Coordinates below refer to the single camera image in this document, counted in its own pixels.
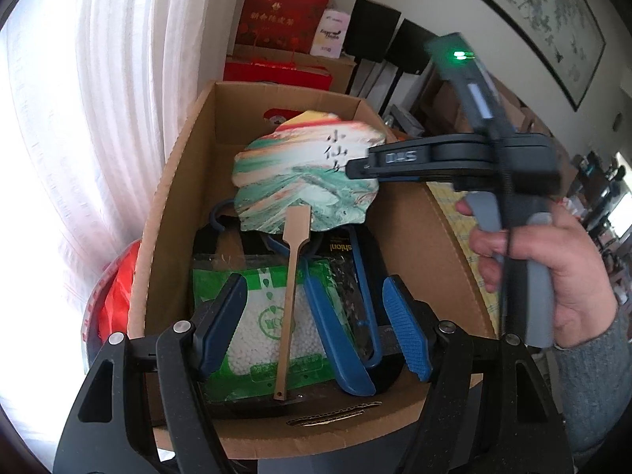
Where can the painted paper hand fan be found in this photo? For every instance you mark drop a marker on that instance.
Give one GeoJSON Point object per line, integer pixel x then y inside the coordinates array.
{"type": "Point", "coordinates": [296, 177]}

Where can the green desiccant bag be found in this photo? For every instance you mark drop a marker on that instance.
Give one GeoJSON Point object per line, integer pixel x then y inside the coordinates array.
{"type": "Point", "coordinates": [256, 321]}

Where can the yellow plaid tablecloth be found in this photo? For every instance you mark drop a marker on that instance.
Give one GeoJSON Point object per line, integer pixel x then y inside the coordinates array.
{"type": "Point", "coordinates": [447, 202]}

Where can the low red gift bag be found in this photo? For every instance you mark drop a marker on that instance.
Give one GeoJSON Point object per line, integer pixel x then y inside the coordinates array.
{"type": "Point", "coordinates": [276, 74]}

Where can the person's right hand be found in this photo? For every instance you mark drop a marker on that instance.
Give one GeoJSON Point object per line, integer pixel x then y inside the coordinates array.
{"type": "Point", "coordinates": [577, 276]}

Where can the person's right forearm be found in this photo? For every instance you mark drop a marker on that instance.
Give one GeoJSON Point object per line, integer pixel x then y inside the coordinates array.
{"type": "Point", "coordinates": [597, 385]}

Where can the tall red gift bag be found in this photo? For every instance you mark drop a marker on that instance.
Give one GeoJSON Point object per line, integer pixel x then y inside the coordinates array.
{"type": "Point", "coordinates": [281, 15]}

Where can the white blue small box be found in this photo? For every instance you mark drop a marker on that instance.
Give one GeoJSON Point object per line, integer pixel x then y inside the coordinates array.
{"type": "Point", "coordinates": [407, 121]}

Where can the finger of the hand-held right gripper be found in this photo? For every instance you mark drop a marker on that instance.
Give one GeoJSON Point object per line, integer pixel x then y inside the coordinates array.
{"type": "Point", "coordinates": [419, 158]}
{"type": "Point", "coordinates": [469, 185]}

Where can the brown sofa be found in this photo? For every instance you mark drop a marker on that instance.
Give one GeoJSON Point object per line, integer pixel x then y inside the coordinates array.
{"type": "Point", "coordinates": [528, 118]}

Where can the red plastic bag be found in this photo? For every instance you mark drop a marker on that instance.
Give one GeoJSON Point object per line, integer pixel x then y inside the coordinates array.
{"type": "Point", "coordinates": [116, 296]}

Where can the framed ink painting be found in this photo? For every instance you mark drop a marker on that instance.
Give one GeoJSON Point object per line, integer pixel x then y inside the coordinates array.
{"type": "Point", "coordinates": [543, 15]}

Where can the white sheer curtain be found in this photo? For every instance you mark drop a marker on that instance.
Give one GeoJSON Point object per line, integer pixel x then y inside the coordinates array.
{"type": "Point", "coordinates": [123, 84]}

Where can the large cardboard box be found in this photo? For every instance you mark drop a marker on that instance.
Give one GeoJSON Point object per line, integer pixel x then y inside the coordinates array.
{"type": "Point", "coordinates": [197, 182]}

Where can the blue clothes hanger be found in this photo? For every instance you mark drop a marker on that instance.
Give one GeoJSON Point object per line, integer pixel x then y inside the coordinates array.
{"type": "Point", "coordinates": [335, 345]}

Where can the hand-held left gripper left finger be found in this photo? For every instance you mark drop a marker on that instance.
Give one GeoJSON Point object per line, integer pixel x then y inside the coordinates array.
{"type": "Point", "coordinates": [219, 326]}

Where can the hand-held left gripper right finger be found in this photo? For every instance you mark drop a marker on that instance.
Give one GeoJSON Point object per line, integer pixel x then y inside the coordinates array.
{"type": "Point", "coordinates": [407, 326]}

